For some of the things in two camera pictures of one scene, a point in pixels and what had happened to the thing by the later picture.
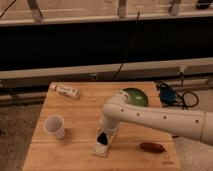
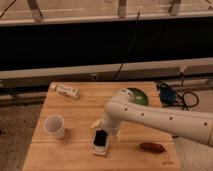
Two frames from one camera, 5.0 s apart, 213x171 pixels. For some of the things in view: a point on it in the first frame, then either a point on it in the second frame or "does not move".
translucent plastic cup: (54, 124) does not move
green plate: (136, 96) does not move
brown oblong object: (152, 147) does not move
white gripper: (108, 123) → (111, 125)
